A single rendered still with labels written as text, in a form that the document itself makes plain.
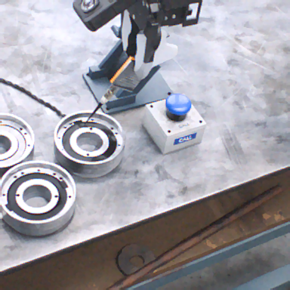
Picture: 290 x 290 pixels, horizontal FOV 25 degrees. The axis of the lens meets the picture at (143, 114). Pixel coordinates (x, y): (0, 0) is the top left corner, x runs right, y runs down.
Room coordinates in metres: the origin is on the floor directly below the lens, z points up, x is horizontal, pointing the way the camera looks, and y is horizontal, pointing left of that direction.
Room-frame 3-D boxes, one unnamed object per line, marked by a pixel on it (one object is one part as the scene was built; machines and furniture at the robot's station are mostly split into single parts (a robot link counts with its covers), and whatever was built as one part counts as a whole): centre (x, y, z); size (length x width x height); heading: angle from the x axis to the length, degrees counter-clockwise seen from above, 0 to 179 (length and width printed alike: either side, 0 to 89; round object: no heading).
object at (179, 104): (0.72, -0.05, 0.85); 0.04 x 0.04 x 0.05
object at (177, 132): (0.73, -0.05, 0.82); 0.08 x 0.07 x 0.05; 125
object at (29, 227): (0.54, 0.12, 0.82); 0.10 x 0.10 x 0.04
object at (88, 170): (0.65, 0.07, 0.82); 0.10 x 0.10 x 0.04
